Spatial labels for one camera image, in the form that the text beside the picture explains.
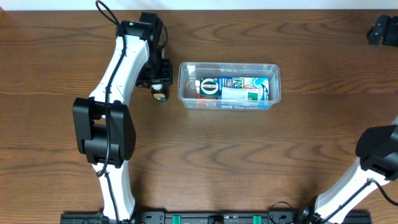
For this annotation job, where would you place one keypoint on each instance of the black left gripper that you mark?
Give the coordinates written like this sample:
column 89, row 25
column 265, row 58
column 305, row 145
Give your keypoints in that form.
column 161, row 76

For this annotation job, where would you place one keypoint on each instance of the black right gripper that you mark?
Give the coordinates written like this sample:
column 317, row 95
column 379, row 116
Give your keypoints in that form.
column 376, row 34

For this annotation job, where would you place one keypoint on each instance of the dark bottle white cap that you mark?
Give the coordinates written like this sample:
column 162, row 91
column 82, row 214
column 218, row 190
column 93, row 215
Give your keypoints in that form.
column 160, row 92

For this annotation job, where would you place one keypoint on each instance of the red white medicine box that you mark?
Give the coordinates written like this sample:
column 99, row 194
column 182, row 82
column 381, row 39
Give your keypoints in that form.
column 203, row 101

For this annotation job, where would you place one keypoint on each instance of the dark green square box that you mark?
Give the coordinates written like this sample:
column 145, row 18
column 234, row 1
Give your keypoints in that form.
column 209, row 88

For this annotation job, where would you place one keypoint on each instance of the white green medicine box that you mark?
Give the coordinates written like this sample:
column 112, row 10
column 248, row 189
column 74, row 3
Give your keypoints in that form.
column 240, row 94

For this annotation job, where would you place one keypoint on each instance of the blue fever patch box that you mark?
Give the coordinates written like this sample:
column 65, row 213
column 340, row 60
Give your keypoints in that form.
column 262, row 84

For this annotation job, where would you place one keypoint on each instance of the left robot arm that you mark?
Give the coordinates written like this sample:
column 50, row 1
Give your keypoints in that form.
column 104, row 129

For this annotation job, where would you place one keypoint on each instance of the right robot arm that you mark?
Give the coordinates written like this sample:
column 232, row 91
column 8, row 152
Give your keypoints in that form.
column 375, row 165

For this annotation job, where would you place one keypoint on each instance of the clear plastic container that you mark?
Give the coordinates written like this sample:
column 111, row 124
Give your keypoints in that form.
column 190, row 71

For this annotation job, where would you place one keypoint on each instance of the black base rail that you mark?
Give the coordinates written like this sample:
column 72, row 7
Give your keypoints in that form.
column 205, row 218

